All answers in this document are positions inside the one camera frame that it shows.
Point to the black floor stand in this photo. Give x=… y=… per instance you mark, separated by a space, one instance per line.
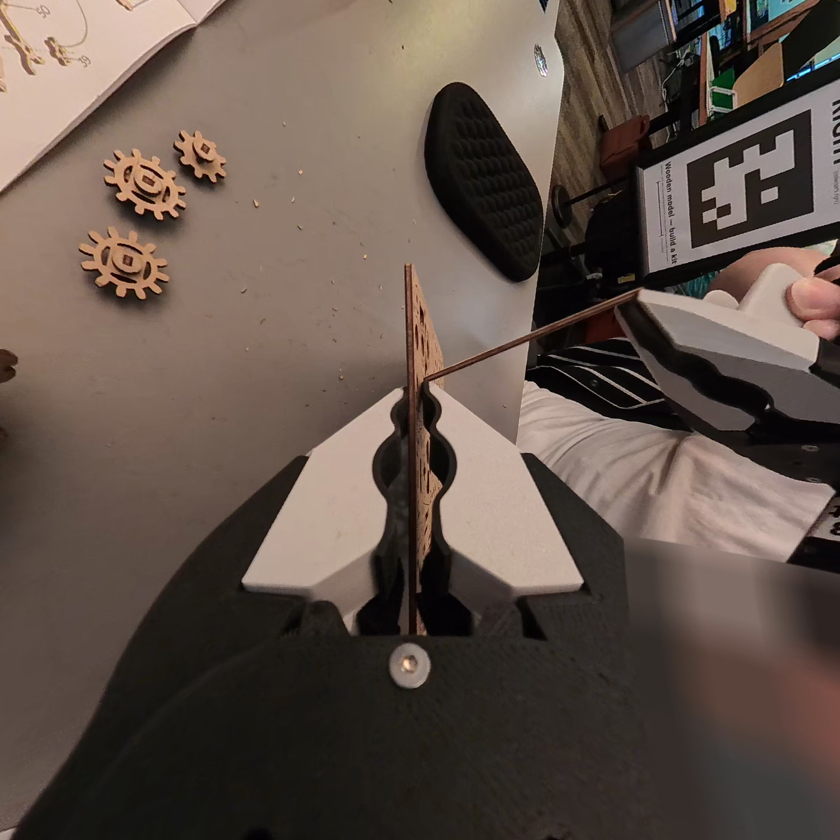
x=563 y=207

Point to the white instruction booklet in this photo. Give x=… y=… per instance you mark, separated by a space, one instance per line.
x=85 y=79

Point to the black textured pad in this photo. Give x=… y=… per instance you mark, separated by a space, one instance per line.
x=485 y=184

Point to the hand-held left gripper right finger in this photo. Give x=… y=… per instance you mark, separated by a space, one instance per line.
x=512 y=525

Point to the thin wooden strip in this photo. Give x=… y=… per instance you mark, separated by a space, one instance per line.
x=525 y=339

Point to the person's right hand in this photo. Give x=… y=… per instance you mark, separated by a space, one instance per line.
x=817 y=305

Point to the small wooden gear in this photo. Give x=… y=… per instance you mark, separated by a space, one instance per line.
x=200 y=155

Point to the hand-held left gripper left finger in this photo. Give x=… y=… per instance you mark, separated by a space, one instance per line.
x=315 y=525

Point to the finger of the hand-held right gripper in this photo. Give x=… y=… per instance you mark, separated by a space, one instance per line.
x=735 y=341
x=709 y=417

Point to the person's white shirt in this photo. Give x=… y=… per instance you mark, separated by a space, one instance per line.
x=623 y=472

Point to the brown stool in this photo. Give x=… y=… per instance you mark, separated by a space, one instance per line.
x=623 y=139

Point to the perforated wooden parts sheet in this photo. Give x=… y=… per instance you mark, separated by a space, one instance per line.
x=420 y=341

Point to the wooden model assembly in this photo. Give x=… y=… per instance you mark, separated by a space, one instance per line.
x=6 y=367

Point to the green chair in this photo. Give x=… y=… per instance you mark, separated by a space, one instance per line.
x=722 y=92

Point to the round silver disc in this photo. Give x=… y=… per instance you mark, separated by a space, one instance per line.
x=541 y=58

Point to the black striped cloth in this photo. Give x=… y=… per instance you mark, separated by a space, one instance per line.
x=590 y=380

